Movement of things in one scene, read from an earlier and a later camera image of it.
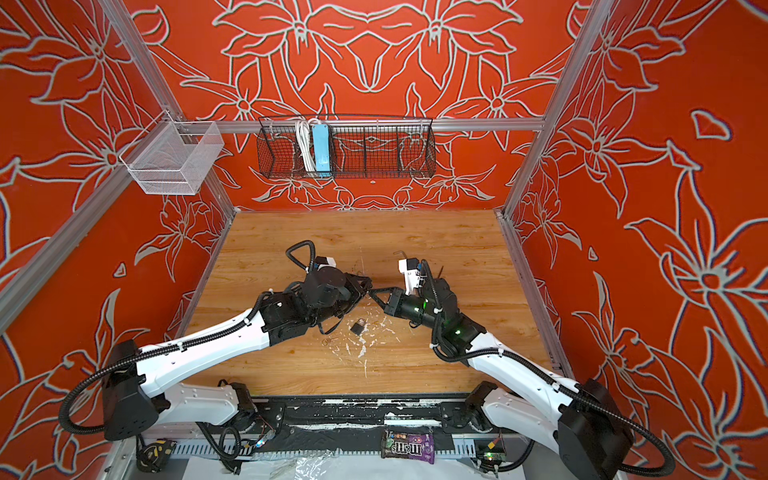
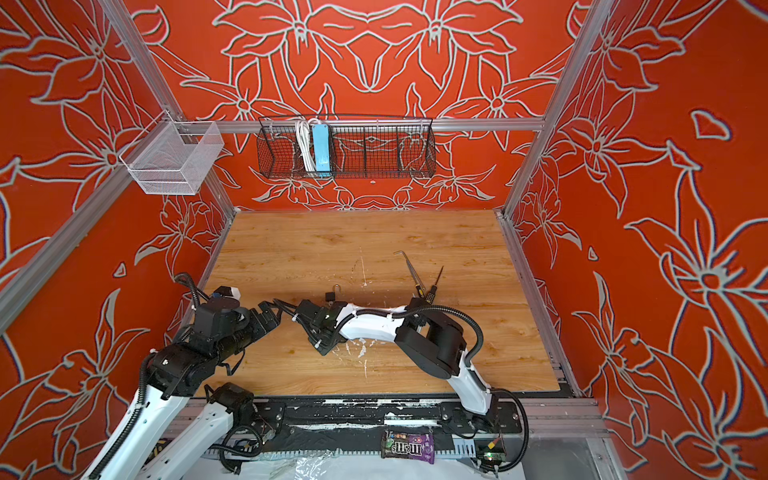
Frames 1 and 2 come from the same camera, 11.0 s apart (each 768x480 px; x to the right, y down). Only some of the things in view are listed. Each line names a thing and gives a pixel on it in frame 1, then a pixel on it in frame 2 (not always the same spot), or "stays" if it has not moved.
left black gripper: [358, 289] -> [263, 325]
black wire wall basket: [361, 147] stays
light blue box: [321, 146] stays
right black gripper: [395, 303] -> [320, 350]
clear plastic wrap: [300, 465] stays
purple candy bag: [417, 445] stays
